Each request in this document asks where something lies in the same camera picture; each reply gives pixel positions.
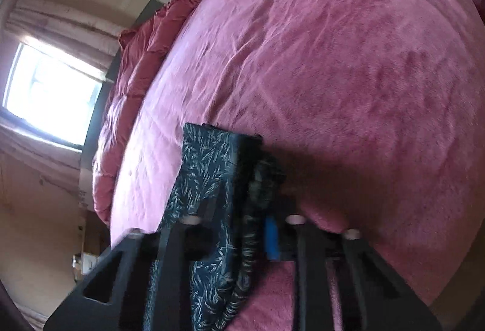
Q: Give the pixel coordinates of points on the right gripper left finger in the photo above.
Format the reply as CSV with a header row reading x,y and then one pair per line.
x,y
142,284

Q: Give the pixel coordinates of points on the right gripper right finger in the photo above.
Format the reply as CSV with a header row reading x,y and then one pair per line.
x,y
340,282

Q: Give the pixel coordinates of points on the pink fleece bed sheet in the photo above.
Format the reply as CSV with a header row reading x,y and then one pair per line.
x,y
373,109

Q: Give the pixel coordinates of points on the red rumpled duvet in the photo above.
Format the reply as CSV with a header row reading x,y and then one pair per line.
x,y
143,49

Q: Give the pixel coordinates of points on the right pink curtain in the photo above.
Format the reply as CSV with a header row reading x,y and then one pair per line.
x,y
88,38

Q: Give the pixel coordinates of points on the dark leaf print pants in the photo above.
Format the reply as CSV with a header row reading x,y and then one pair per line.
x,y
230,180

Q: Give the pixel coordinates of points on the pink curtain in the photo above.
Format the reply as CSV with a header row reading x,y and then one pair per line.
x,y
55,161
88,38

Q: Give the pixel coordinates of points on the left pink curtain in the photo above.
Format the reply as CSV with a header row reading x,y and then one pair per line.
x,y
55,161

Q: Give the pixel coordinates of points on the window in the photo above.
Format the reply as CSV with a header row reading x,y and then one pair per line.
x,y
52,93

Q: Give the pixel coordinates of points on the dark grey headboard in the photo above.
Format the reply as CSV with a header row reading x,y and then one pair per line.
x,y
96,122

